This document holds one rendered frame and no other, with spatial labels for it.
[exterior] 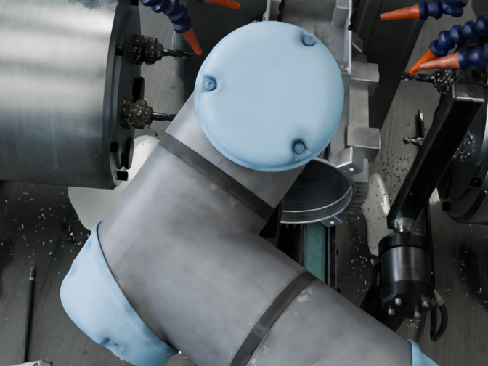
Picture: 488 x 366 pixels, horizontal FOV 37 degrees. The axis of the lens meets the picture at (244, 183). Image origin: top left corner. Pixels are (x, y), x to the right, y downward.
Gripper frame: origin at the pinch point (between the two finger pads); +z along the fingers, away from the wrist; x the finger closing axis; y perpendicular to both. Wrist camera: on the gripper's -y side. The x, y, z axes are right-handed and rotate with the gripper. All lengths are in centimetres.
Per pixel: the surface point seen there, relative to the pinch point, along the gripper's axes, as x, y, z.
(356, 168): -12.5, 1.5, 10.7
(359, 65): -13.2, 14.8, 19.1
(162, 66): 15, 18, 53
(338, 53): -9.9, 15.1, 14.6
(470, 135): -26.2, 6.9, 14.1
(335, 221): -12.3, -4.7, 21.3
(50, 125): 21.5, 3.0, 8.8
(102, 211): 19.7, -6.6, 38.1
